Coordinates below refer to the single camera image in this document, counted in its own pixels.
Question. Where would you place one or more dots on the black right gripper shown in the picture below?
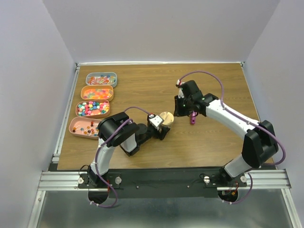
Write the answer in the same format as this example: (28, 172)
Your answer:
(177, 112)

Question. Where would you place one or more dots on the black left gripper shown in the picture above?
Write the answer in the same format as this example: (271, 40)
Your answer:
(158, 135)

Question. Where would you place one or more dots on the magenta plastic scoop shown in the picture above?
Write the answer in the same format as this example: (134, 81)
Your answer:
(193, 118)

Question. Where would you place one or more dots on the clear plastic jar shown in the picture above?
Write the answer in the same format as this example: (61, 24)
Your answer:
(167, 125)

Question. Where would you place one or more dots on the white jar lid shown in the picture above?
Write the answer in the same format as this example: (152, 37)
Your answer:
(167, 117)

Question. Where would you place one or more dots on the pink tray of candies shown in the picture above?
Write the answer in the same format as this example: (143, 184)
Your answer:
(93, 108)

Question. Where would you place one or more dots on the pink tray of lollipops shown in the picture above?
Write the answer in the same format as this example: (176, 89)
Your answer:
(84, 127)

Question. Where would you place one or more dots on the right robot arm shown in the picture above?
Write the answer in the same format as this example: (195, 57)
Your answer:
(259, 144)

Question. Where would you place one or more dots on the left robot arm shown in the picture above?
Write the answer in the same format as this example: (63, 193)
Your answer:
(120, 130)

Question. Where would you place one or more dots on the orange tray of gummies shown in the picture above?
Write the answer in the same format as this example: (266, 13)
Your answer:
(95, 92)

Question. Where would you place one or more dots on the grey tray of candy sticks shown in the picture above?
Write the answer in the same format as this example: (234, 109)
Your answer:
(102, 78)

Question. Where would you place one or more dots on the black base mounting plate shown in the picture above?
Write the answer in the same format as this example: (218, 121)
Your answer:
(161, 183)

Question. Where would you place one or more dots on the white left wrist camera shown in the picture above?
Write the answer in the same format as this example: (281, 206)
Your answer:
(155, 121)

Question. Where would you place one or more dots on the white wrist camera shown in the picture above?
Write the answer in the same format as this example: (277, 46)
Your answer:
(180, 93)
(155, 121)

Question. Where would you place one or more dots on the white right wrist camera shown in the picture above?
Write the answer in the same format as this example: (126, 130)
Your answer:
(180, 93)

